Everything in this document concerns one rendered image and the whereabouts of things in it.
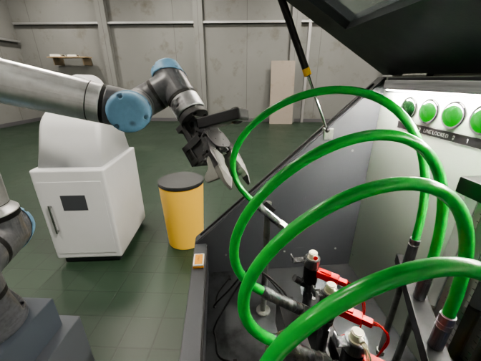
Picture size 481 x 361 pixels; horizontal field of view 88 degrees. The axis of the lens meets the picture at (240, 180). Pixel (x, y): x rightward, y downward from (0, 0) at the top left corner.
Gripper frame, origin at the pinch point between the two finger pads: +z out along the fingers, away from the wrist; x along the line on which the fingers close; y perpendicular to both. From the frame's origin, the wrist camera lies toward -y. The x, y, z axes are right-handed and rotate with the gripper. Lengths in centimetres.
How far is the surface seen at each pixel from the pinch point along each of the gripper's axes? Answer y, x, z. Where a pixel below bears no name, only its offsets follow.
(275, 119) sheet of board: 190, -778, -273
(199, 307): 23.8, 5.6, 19.5
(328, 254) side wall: 8, -40, 31
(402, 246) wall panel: -16.1, -25.0, 33.2
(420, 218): -24.0, -7.8, 24.3
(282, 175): -15.6, 18.0, 6.8
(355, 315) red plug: -9.5, 7.7, 29.6
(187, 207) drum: 118, -107, -33
